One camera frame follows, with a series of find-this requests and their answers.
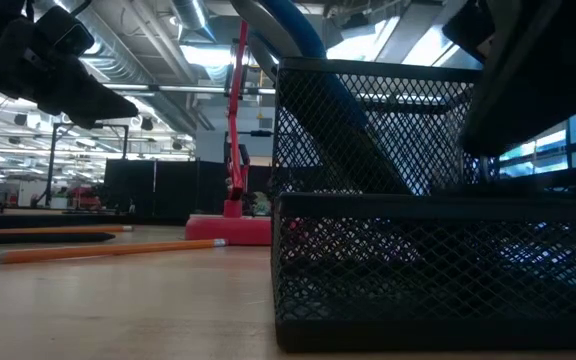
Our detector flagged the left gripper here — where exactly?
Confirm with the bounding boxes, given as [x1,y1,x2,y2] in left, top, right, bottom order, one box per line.
[0,0,139,130]

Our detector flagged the blue sticky note pad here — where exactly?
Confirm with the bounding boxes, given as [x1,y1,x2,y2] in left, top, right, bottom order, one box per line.
[460,29,576,159]

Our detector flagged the orange pencil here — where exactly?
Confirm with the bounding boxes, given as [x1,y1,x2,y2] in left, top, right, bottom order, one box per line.
[0,237,229,266]
[0,224,135,236]

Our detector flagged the black pen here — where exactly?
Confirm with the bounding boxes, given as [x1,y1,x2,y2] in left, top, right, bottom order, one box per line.
[0,231,118,247]

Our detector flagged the blue-handled scissors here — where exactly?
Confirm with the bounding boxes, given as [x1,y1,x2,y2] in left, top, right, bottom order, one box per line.
[228,0,415,197]

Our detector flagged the black mesh desk organizer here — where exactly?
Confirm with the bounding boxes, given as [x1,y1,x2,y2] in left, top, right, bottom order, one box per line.
[270,56,576,352]

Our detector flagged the black gantry stand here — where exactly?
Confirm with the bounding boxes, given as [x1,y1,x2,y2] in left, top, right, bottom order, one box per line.
[42,121,132,210]

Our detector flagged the red background machine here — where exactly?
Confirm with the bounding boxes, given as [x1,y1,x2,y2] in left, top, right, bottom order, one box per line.
[69,186,103,211]

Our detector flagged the red desk lamp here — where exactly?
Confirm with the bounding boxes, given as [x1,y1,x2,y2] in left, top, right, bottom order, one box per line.
[184,19,274,247]

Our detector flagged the grey rectangular ceiling duct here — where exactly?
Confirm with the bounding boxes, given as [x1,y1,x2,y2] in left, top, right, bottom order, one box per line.
[325,0,484,69]

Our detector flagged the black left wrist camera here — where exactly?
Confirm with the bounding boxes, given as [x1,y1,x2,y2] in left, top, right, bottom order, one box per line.
[34,4,97,57]

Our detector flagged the black partition wall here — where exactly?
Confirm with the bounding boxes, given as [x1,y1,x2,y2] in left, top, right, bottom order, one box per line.
[102,158,275,227]

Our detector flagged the round silver ceiling duct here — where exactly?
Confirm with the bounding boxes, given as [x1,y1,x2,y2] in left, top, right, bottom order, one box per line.
[169,0,218,45]

